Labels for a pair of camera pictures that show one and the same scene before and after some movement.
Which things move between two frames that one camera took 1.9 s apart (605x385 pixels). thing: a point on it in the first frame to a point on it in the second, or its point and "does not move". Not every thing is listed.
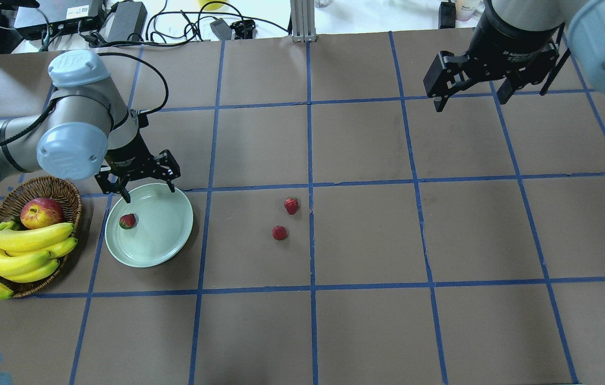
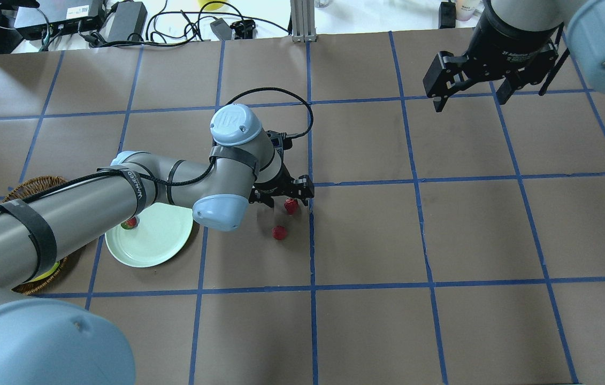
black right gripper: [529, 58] does not move
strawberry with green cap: [291, 205] does not move
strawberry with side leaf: [127, 221] does not move
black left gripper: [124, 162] to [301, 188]
